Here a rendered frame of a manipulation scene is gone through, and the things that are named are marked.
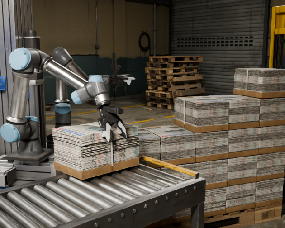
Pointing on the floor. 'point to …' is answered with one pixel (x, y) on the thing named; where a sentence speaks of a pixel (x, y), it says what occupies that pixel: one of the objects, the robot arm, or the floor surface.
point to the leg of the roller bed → (197, 216)
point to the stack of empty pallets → (163, 100)
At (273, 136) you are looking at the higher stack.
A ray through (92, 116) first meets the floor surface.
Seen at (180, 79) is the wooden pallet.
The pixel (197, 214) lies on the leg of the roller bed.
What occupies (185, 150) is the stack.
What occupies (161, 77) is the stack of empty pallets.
